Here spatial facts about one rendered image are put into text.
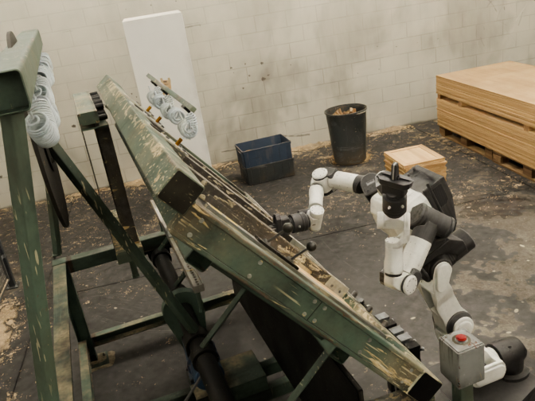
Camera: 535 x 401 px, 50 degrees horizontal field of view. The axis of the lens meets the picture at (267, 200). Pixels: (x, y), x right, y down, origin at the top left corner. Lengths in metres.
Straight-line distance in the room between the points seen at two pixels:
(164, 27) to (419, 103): 3.94
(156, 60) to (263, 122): 2.21
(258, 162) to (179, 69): 1.47
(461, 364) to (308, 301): 0.73
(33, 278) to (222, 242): 0.51
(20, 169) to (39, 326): 0.44
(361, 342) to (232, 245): 0.61
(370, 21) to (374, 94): 0.96
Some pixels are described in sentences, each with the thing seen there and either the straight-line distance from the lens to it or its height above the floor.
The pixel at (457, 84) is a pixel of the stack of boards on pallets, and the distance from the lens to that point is 7.15.
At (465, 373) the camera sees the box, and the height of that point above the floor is 0.83.
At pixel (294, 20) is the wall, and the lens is 7.56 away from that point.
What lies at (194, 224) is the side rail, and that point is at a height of 1.70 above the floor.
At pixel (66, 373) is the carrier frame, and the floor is 0.79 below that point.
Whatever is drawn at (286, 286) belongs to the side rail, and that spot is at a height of 1.42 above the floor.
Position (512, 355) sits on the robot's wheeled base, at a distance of 3.28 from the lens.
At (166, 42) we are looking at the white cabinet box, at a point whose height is 1.79.
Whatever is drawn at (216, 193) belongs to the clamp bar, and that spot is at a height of 1.55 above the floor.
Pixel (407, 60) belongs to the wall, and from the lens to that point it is 8.14.
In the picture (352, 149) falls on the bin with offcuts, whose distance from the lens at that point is 6.86.
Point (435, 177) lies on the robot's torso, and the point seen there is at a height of 1.41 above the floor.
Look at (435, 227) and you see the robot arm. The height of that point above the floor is 1.30.
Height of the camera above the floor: 2.33
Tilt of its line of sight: 22 degrees down
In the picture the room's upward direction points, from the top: 9 degrees counter-clockwise
